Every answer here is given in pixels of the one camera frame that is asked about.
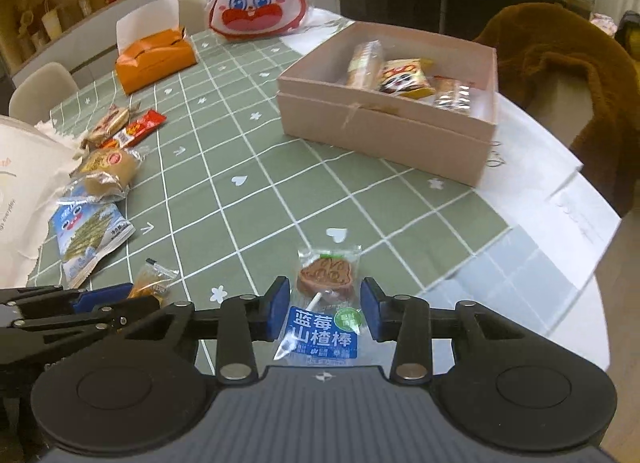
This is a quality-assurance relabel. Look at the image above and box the blueberry hawthorn lollipop packet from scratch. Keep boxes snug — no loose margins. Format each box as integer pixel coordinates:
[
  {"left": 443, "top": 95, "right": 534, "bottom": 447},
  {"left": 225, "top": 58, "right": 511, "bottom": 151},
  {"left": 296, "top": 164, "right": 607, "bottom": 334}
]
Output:
[{"left": 273, "top": 245, "right": 367, "bottom": 367}]

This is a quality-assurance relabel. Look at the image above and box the blue seaweed snack packet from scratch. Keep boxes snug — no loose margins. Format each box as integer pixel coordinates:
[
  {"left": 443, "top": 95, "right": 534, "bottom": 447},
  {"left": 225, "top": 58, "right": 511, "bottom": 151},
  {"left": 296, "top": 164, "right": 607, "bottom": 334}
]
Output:
[{"left": 52, "top": 203, "right": 136, "bottom": 289}]

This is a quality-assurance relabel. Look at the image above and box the red snack bar packet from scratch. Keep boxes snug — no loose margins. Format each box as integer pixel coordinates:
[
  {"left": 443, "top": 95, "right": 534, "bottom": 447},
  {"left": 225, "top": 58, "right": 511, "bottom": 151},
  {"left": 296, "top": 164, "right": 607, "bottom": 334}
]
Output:
[{"left": 101, "top": 110, "right": 166, "bottom": 149}]

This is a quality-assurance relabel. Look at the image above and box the small cake packet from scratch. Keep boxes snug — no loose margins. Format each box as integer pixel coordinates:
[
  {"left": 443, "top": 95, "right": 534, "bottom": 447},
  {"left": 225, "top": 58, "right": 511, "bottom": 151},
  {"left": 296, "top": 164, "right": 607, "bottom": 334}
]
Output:
[{"left": 128, "top": 258, "right": 179, "bottom": 305}]

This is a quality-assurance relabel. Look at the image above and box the green grid tablecloth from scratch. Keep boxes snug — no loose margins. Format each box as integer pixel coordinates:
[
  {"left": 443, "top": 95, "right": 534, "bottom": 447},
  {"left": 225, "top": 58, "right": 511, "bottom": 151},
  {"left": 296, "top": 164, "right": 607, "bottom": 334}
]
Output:
[{"left": 51, "top": 13, "right": 509, "bottom": 308}]

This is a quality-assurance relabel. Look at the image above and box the wrapped round bread bun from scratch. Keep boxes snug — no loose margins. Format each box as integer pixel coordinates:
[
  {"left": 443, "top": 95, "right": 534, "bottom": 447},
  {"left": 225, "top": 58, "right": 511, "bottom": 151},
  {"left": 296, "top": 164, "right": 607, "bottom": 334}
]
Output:
[{"left": 64, "top": 148, "right": 145, "bottom": 204}]

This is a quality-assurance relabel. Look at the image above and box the white cloth bag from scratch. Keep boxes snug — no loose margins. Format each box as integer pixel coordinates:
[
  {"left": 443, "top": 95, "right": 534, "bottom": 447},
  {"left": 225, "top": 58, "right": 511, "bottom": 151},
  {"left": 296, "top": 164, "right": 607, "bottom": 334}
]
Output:
[{"left": 0, "top": 116, "right": 86, "bottom": 287}]

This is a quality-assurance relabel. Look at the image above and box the pink cardboard box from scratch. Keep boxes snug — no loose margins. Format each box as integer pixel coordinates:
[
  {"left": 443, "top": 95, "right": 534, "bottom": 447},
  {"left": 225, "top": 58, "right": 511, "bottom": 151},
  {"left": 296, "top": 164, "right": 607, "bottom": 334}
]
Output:
[{"left": 277, "top": 22, "right": 498, "bottom": 186}]

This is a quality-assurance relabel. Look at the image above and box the brown wafer snack packet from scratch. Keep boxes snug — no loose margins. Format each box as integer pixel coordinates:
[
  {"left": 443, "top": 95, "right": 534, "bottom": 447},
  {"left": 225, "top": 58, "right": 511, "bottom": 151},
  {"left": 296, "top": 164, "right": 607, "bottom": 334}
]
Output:
[{"left": 81, "top": 104, "right": 130, "bottom": 149}]

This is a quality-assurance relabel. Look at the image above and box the striped snack packet in box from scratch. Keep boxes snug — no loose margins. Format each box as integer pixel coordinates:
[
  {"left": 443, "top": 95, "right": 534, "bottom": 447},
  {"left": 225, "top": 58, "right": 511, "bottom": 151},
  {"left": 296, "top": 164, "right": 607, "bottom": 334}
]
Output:
[{"left": 432, "top": 76, "right": 472, "bottom": 116}]

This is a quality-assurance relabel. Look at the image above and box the beige dining chair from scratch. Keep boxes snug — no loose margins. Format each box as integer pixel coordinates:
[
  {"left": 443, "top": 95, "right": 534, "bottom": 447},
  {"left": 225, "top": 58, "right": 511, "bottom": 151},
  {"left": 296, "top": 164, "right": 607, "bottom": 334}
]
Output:
[{"left": 9, "top": 62, "right": 78, "bottom": 125}]

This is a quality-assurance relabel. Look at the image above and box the panda snack packet in box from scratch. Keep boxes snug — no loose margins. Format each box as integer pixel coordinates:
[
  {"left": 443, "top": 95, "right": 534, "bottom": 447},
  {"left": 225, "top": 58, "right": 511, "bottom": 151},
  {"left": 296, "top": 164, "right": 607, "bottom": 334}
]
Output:
[{"left": 378, "top": 58, "right": 435, "bottom": 100}]

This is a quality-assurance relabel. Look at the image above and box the wrapped roll snack in box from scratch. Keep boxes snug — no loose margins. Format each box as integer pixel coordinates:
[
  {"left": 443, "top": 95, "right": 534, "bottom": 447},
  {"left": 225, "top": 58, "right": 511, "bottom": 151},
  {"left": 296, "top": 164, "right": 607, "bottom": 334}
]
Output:
[{"left": 346, "top": 40, "right": 385, "bottom": 90}]

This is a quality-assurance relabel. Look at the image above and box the orange tissue box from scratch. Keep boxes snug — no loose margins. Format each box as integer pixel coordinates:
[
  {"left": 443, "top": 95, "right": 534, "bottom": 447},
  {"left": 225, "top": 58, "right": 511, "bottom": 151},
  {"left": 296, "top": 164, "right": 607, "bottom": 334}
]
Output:
[{"left": 115, "top": 0, "right": 196, "bottom": 94}]

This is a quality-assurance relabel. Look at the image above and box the brown fuzzy chair cover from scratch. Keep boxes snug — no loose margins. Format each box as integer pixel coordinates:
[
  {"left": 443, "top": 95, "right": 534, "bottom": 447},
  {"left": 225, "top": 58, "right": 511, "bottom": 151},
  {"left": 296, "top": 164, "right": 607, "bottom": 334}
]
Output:
[{"left": 475, "top": 2, "right": 639, "bottom": 216}]

